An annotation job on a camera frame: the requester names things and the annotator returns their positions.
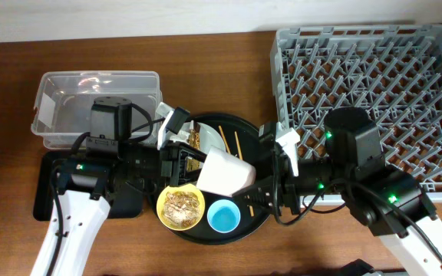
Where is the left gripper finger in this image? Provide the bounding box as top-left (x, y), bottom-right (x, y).
top-left (178, 169), bottom-right (201, 185)
top-left (180, 144), bottom-right (206, 161)

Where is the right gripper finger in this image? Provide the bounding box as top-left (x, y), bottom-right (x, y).
top-left (239, 193), bottom-right (273, 213)
top-left (233, 176), bottom-right (273, 198)

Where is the yellow bowl with food scraps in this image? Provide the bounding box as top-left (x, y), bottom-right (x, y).
top-left (156, 183), bottom-right (206, 231)

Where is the pink plastic cup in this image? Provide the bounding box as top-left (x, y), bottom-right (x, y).
top-left (196, 147), bottom-right (256, 197)

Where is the blue plastic cup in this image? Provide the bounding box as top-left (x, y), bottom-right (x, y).
top-left (206, 199), bottom-right (241, 234)

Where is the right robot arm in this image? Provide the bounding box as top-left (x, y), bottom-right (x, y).
top-left (232, 107), bottom-right (442, 275)

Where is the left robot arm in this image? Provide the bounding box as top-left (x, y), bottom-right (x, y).
top-left (31, 97), bottom-right (206, 275)

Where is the grey dishwasher rack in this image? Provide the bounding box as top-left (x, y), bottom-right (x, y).
top-left (270, 25), bottom-right (442, 203)

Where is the brown gold snack wrapper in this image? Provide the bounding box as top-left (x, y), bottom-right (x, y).
top-left (186, 120), bottom-right (200, 172)

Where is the grey round plate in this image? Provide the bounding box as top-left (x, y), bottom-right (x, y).
top-left (182, 121), bottom-right (226, 154)

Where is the wooden chopstick left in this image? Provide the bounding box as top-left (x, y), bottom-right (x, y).
top-left (218, 125), bottom-right (231, 154)

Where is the wooden chopstick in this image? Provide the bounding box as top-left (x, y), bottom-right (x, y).
top-left (218, 125), bottom-right (231, 154)
top-left (234, 131), bottom-right (255, 217)

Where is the black round tray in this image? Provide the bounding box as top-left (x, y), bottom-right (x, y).
top-left (150, 112), bottom-right (282, 246)

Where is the wooden chopstick right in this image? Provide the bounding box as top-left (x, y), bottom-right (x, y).
top-left (234, 131), bottom-right (255, 217)

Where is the black rectangular tray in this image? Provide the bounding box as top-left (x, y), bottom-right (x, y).
top-left (33, 150), bottom-right (143, 222)

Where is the black device at bottom edge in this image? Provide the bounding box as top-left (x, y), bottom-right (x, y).
top-left (334, 259), bottom-right (383, 276)

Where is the clear plastic bin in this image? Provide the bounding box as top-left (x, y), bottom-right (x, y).
top-left (31, 71), bottom-right (163, 150)

